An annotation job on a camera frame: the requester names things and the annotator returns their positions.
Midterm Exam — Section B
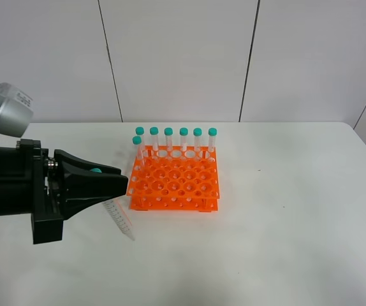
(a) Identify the green-capped test tube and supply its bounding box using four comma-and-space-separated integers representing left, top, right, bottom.
89, 167, 136, 242

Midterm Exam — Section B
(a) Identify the second row left tube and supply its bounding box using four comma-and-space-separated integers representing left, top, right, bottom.
132, 136, 145, 168

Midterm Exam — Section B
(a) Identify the orange test tube rack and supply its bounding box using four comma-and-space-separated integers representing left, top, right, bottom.
127, 145, 221, 212

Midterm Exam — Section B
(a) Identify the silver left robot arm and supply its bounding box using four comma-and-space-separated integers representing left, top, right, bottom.
0, 83, 132, 244

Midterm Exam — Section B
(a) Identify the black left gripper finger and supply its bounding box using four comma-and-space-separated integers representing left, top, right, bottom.
54, 149, 121, 175
61, 170, 128, 220

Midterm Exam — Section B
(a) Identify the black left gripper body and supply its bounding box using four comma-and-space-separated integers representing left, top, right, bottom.
0, 139, 64, 244

